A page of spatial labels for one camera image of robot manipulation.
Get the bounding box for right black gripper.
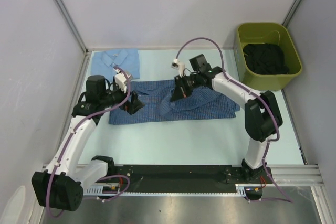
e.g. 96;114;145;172
170;73;201;103

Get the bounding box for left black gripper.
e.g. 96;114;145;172
100;81;144;115

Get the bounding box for blue checkered long sleeve shirt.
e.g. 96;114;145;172
109;80;240;125

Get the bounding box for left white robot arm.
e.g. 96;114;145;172
31;71;144;211

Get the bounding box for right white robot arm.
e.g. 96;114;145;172
171;55;283;183

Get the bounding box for light blue folded shirt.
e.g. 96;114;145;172
90;48;140;81

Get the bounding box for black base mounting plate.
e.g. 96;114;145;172
89;165;271;200

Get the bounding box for black clothes in bin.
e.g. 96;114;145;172
243;43;289;75

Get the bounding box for olive green plastic bin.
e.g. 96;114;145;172
234;22;302;91

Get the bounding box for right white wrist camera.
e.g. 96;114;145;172
171;58;185;77

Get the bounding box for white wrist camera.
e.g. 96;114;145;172
114;67;132;93
171;58;185;77

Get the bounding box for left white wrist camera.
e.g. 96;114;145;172
114;67;132;93

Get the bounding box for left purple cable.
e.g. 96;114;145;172
46;67;132;218

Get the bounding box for purple cable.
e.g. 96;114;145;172
46;67;132;218
175;37;294;204

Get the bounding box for white slotted cable duct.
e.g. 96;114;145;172
83;184;104;196

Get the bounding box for aluminium frame rail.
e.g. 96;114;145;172
269;165;324;186

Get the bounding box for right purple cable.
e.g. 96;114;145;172
175;37;294;204

